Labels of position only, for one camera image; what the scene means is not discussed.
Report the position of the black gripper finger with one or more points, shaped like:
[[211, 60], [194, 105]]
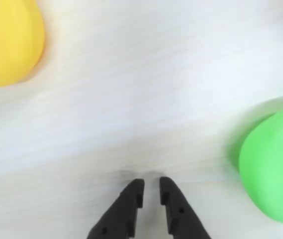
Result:
[[121, 211], [178, 211]]

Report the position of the green rubber duck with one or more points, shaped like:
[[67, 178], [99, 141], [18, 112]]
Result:
[[273, 171]]

